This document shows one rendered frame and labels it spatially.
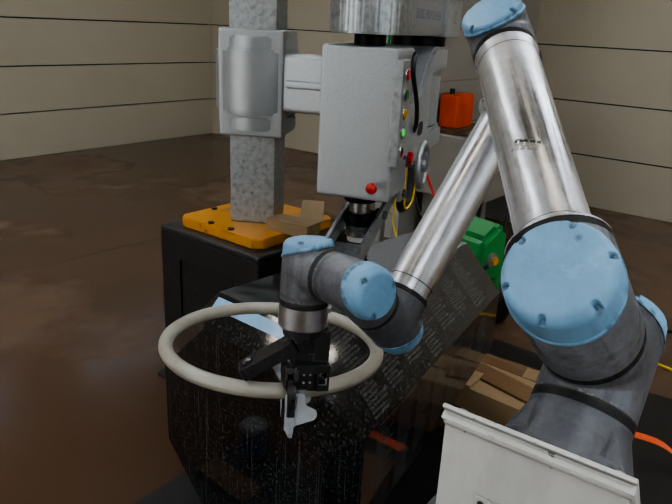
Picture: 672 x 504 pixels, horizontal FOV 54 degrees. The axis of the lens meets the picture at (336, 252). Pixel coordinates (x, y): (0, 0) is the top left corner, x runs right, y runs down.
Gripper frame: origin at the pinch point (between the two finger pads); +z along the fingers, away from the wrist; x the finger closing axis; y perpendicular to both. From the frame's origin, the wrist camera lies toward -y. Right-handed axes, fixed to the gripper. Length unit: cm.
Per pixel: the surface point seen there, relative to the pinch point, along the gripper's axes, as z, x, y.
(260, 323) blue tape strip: 3, 60, 1
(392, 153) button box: -46, 61, 35
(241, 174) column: -22, 162, 2
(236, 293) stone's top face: 0, 75, -4
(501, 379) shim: 49, 112, 107
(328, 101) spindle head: -58, 71, 18
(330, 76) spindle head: -65, 71, 18
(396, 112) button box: -57, 61, 35
